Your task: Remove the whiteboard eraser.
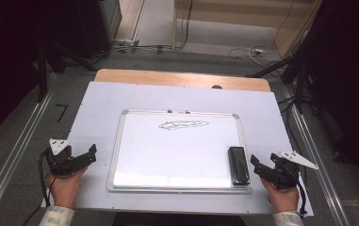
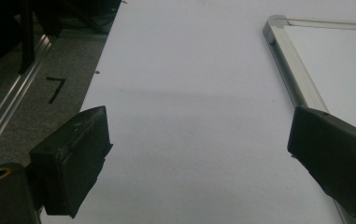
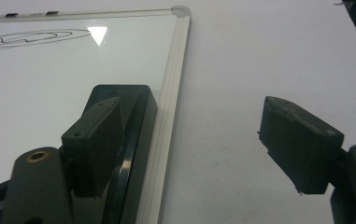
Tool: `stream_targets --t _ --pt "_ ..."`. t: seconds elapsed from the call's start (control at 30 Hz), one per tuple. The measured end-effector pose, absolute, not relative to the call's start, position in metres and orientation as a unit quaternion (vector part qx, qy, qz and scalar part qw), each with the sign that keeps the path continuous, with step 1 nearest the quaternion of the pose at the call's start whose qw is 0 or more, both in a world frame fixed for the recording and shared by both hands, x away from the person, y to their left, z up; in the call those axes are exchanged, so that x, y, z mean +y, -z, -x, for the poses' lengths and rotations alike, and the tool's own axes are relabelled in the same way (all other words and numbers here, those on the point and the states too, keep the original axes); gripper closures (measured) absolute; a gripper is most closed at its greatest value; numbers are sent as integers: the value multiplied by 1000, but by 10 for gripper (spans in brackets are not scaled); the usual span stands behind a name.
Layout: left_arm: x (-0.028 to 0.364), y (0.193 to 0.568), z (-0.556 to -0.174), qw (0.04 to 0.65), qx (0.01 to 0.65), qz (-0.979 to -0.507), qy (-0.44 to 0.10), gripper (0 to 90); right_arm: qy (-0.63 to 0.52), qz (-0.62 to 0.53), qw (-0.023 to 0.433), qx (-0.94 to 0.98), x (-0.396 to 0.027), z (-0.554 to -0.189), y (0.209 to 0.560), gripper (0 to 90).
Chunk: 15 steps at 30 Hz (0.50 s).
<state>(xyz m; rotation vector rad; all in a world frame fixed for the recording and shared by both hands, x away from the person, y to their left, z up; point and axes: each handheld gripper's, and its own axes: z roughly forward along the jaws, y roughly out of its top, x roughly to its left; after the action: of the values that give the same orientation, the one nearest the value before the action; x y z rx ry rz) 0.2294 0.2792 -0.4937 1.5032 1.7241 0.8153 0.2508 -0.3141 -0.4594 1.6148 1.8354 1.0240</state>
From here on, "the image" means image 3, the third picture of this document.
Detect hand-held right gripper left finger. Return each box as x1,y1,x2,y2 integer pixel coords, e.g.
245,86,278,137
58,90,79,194
61,96,125,199

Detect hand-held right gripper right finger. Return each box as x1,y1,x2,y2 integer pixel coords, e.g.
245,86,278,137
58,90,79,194
257,96,345,195

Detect black whiteboard eraser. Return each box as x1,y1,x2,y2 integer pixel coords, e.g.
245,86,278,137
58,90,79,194
72,84,158,224

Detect whiteboard with aluminium frame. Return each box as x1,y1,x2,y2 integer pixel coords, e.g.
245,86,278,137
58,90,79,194
0,5,192,224

